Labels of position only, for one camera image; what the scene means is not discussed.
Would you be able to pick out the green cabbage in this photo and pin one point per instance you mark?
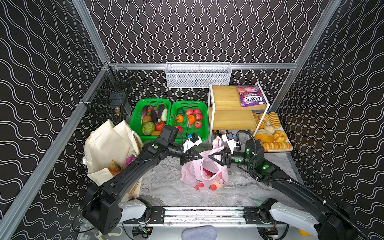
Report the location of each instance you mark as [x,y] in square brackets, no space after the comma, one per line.
[148,128]

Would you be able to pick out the black wire wall rack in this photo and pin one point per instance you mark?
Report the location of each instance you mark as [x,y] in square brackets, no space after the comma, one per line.
[110,97]

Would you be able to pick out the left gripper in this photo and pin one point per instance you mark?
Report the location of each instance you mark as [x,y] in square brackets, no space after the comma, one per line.
[185,153]

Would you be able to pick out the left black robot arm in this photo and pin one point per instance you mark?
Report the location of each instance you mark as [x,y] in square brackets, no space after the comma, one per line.
[101,207]

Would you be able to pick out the grey padded cushion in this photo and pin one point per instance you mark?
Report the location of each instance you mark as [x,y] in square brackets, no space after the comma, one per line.
[200,233]

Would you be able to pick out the purple Fox's berries candy bag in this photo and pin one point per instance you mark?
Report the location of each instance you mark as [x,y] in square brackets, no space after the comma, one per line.
[250,96]

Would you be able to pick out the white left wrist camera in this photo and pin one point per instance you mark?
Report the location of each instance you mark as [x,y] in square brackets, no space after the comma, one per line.
[191,141]

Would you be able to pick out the purple eggplant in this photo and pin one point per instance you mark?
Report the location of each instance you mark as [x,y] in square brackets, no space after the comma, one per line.
[154,116]

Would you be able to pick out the red tomato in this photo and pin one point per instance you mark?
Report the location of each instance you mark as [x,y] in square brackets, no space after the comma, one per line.
[159,127]

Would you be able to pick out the white wire wall basket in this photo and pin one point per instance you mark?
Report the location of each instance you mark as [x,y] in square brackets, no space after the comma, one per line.
[197,75]

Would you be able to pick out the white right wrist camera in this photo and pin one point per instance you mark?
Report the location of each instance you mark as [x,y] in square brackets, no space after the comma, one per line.
[232,142]

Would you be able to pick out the orange Fox's candy bag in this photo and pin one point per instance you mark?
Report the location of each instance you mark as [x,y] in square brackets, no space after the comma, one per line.
[114,168]

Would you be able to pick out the purple candy bag shelf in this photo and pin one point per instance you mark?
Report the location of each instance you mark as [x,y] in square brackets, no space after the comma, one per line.
[130,160]

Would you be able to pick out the orange tangerine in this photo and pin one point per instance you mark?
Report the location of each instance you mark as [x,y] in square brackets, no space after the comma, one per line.
[191,119]

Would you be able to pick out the dark green avocado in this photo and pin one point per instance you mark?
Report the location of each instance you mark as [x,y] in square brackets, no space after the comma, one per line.
[180,111]

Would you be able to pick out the pink plastic grocery bag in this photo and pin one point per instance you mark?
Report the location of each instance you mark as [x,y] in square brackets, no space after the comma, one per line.
[205,173]

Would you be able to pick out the brown mango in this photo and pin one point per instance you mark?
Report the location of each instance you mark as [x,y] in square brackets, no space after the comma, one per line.
[156,133]

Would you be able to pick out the yellow block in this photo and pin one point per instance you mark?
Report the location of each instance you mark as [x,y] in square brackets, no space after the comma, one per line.
[304,234]

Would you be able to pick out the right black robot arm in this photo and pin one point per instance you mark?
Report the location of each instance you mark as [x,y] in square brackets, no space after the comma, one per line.
[322,218]

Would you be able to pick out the tray of bread rolls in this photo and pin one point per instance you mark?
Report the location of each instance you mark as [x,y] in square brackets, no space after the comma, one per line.
[271,133]

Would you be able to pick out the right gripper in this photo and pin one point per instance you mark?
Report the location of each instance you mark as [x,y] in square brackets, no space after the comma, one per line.
[226,157]

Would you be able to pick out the white wooden two-tier shelf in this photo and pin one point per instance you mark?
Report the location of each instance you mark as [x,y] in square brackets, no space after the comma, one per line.
[225,111]

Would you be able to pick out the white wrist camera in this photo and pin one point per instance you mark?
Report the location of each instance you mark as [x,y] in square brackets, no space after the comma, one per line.
[191,141]
[232,142]

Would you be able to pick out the cream canvas tote bag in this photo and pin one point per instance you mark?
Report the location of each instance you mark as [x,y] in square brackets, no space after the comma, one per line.
[108,143]

